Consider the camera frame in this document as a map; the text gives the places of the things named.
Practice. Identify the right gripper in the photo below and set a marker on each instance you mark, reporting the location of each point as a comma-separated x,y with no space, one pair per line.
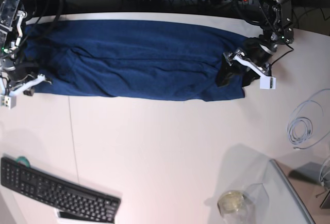
21,71

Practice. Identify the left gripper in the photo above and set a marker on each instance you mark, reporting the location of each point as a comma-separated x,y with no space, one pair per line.
258,50

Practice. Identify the dark blue t-shirt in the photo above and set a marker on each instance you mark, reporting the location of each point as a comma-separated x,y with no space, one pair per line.
137,59

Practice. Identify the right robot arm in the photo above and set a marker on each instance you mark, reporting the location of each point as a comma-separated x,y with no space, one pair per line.
14,16

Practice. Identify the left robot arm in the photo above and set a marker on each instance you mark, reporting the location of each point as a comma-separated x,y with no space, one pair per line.
276,21

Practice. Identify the green tape roll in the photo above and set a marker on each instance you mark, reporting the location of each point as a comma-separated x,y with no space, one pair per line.
23,161

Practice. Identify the black computer keyboard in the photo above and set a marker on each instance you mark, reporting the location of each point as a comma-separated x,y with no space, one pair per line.
58,193

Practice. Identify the clear tape roll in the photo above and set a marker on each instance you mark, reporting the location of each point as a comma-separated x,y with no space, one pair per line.
231,202

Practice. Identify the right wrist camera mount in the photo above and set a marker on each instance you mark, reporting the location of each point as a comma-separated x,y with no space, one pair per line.
10,90

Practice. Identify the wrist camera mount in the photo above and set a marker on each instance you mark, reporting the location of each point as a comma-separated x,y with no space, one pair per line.
266,80
10,90

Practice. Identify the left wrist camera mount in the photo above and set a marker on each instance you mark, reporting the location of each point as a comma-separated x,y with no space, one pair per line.
266,80

